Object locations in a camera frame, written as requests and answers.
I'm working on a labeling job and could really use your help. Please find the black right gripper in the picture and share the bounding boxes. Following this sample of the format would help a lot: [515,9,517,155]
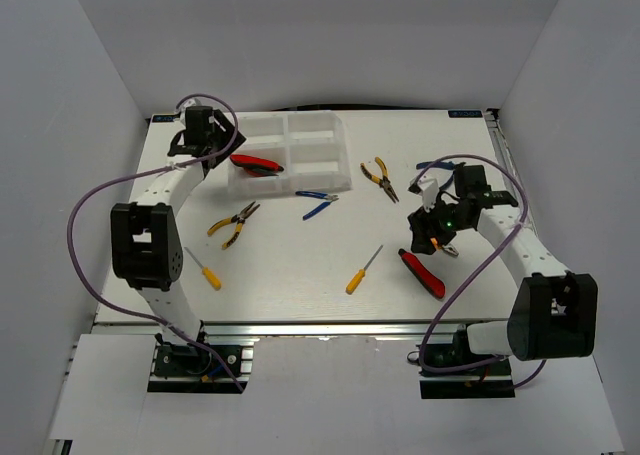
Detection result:
[407,193,471,256]

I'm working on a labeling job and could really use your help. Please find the red handled pliers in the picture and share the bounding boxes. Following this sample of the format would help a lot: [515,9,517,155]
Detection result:
[243,165,284,177]

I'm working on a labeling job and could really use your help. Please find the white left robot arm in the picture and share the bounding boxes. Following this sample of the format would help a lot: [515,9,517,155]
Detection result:
[110,106,245,374]

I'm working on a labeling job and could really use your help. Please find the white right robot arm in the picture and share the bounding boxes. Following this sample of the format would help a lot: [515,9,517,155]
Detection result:
[408,164,598,374]

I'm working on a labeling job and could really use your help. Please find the orange black combination pliers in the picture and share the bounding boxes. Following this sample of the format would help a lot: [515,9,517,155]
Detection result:
[431,238,459,258]

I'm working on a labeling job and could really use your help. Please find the red black knife right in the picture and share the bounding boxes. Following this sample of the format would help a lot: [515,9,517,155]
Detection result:
[398,249,446,300]

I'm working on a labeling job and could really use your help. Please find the blue sticker left corner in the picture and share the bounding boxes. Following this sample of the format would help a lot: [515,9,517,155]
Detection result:
[151,114,180,123]

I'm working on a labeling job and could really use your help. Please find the blue sticker corner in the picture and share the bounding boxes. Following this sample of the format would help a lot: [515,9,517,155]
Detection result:
[151,114,180,123]
[447,110,484,119]

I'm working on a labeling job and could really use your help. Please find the yellow pliers centre right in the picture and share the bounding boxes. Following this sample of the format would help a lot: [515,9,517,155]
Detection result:
[360,157,399,203]

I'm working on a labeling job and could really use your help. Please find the white compartment tray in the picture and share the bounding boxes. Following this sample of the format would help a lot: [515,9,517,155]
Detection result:
[227,111,352,199]

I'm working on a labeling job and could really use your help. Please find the yellow long nose pliers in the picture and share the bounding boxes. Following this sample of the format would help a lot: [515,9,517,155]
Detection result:
[207,201,260,250]

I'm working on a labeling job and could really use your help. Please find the blue sticker right corner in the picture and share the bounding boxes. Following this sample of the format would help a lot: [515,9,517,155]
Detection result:
[447,110,484,119]

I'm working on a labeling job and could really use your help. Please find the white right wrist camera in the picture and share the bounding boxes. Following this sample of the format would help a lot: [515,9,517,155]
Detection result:
[408,174,440,212]

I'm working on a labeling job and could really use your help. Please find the yellow handle screwdriver centre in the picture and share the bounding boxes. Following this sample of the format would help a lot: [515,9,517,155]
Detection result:
[345,245,383,295]

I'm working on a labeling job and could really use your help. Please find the yellow handle screwdriver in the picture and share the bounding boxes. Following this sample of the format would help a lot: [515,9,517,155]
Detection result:
[184,247,222,290]
[345,245,383,295]

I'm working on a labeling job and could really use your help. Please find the blue handled cutters right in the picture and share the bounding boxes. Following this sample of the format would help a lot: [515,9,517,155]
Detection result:
[415,161,456,171]

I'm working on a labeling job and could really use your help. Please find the blue wire cutters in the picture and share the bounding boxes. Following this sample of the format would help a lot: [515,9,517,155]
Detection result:
[294,190,340,221]

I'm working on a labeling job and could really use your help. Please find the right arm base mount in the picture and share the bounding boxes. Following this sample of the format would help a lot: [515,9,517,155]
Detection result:
[406,323,515,400]

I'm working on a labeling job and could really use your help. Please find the yellow handle screwdriver left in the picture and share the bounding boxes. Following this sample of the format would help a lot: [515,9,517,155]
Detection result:
[184,247,222,290]

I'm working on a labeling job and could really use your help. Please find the aluminium rail front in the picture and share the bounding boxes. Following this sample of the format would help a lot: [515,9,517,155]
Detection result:
[92,318,511,341]

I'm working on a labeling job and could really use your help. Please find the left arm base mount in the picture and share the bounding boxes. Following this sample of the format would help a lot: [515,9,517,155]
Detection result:
[147,337,255,394]

